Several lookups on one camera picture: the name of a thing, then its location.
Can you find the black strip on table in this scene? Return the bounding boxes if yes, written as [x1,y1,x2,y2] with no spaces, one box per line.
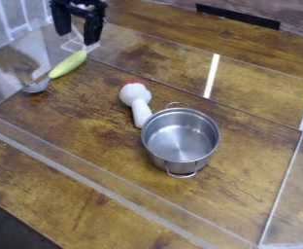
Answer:
[195,3,281,30]

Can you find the white red toy mushroom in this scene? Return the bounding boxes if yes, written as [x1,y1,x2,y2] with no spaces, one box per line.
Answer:
[120,78,153,128]

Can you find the green handled metal spoon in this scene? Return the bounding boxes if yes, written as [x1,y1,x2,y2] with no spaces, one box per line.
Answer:
[24,50,86,93]

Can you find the clear acrylic enclosure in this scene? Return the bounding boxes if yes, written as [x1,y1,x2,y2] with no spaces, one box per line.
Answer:
[0,0,303,249]

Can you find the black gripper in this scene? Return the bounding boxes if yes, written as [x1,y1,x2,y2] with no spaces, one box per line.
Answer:
[49,0,108,46]

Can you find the small steel pot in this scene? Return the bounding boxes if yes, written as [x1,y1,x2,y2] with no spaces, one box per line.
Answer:
[141,102,221,179]

